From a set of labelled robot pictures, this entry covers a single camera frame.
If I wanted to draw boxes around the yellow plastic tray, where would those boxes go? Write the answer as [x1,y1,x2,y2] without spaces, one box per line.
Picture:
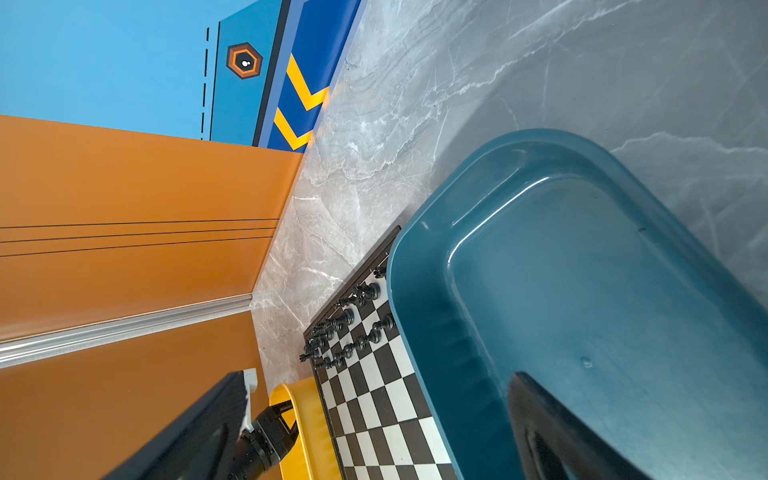
[270,378,343,480]

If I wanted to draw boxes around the teal plastic tray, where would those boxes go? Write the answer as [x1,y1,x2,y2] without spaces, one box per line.
[386,129,767,479]

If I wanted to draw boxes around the black white chess board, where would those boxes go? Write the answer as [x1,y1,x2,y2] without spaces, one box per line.
[304,226,458,479]

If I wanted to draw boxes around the aluminium corner post left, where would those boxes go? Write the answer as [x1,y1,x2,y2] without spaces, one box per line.
[1,293,252,368]

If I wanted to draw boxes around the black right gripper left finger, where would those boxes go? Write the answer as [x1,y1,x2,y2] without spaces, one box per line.
[105,371,247,479]

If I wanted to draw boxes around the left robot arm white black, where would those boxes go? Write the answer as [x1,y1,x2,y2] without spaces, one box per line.
[227,400,299,480]

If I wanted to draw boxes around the black chess piece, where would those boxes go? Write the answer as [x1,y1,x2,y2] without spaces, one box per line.
[354,282,381,304]

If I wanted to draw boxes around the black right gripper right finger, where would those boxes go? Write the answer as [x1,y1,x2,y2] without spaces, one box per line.
[507,372,648,479]

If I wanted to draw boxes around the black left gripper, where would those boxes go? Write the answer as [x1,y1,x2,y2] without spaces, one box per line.
[251,400,299,462]

